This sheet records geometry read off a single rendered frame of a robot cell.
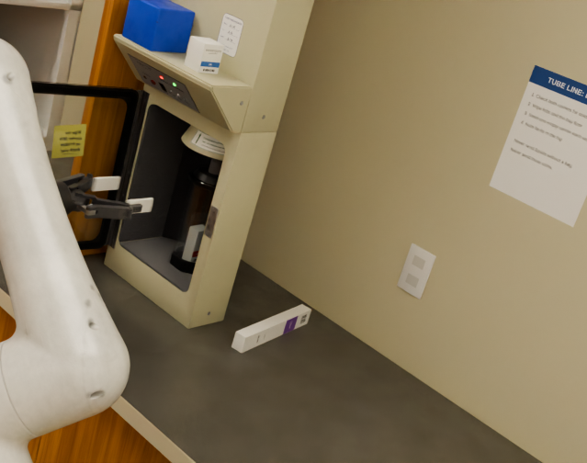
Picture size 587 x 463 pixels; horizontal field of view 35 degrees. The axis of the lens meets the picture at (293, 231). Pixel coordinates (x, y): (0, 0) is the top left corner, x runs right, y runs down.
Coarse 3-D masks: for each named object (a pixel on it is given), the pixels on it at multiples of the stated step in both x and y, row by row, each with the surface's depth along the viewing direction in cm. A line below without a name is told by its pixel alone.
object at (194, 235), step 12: (192, 192) 209; (204, 192) 207; (192, 204) 209; (204, 204) 208; (192, 216) 210; (204, 216) 209; (180, 228) 213; (192, 228) 211; (204, 228) 210; (180, 240) 213; (192, 240) 211; (180, 252) 214; (192, 252) 212
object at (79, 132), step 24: (48, 96) 192; (72, 96) 196; (48, 120) 195; (72, 120) 199; (96, 120) 202; (120, 120) 206; (48, 144) 198; (72, 144) 201; (96, 144) 205; (72, 168) 204; (96, 168) 208; (96, 192) 211; (72, 216) 210
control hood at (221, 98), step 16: (128, 48) 193; (144, 48) 190; (160, 64) 187; (176, 64) 185; (192, 80) 181; (208, 80) 180; (224, 80) 184; (192, 96) 188; (208, 96) 181; (224, 96) 181; (240, 96) 184; (208, 112) 188; (224, 112) 183; (240, 112) 186; (224, 128) 188; (240, 128) 188
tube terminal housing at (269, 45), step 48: (192, 0) 195; (240, 0) 186; (288, 0) 182; (240, 48) 187; (288, 48) 188; (240, 144) 191; (240, 192) 198; (240, 240) 205; (144, 288) 214; (192, 288) 204
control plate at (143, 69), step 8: (136, 64) 197; (144, 64) 193; (144, 72) 197; (152, 72) 193; (160, 72) 190; (144, 80) 201; (160, 80) 194; (168, 80) 190; (176, 80) 187; (160, 88) 198; (168, 88) 194; (176, 88) 190; (184, 88) 187; (184, 96) 191; (184, 104) 195; (192, 104) 191
